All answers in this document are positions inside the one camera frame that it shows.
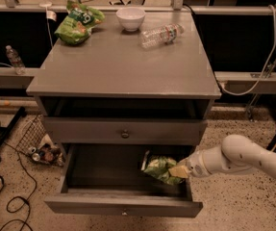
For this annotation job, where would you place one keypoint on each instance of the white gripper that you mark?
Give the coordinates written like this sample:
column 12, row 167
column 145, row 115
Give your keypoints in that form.
column 194, row 165

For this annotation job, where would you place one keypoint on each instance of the green jalapeno chip bag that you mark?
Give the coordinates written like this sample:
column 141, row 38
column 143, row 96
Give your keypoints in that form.
column 158, row 167

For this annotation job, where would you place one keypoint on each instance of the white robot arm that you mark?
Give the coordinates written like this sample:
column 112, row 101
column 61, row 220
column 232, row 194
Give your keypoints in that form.
column 235, row 155

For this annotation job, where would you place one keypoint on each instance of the open grey lower drawer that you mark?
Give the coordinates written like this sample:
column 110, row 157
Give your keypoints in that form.
column 106, row 179

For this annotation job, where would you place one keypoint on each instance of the grey wooden drawer cabinet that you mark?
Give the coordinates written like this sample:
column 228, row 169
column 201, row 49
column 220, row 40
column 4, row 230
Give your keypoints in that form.
column 112, row 76

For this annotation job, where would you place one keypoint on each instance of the green snack bag rear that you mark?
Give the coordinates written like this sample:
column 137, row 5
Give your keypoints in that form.
column 78, row 24

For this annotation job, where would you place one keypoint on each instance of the clear plastic water bottle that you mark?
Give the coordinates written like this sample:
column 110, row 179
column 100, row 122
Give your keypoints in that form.
column 161, row 35

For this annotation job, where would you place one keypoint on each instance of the white ceramic bowl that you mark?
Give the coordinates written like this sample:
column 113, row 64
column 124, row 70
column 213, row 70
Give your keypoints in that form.
column 130, row 18

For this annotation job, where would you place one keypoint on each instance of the black table leg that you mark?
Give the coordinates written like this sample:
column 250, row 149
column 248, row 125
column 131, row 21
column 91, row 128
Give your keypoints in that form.
column 4, row 135

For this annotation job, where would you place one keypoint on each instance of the water bottle on shelf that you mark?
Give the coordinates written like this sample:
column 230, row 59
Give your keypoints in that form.
column 15, row 60

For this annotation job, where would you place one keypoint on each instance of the white lamp stand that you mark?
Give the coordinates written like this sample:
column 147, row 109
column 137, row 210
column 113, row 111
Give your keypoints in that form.
column 50, row 15

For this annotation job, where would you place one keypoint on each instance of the wire basket with cans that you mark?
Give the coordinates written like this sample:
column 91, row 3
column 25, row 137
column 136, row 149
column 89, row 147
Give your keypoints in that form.
column 37, row 145

